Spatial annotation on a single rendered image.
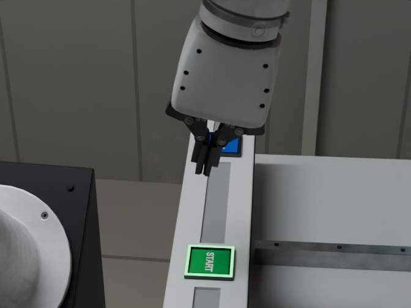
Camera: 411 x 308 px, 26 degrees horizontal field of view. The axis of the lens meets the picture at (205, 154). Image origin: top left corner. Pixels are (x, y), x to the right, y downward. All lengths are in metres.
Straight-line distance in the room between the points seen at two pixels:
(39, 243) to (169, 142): 1.79
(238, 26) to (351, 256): 0.52
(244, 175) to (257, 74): 0.34
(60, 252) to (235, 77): 0.29
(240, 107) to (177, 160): 1.92
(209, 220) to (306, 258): 0.20
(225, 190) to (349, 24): 1.43
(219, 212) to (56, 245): 0.24
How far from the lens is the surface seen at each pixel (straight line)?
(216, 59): 0.88
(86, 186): 1.03
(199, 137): 0.94
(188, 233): 1.10
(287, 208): 1.38
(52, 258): 1.01
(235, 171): 1.21
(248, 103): 0.90
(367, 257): 1.27
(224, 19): 0.84
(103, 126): 2.79
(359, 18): 2.55
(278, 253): 1.26
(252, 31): 0.85
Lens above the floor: 1.64
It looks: 33 degrees down
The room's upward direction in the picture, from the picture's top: straight up
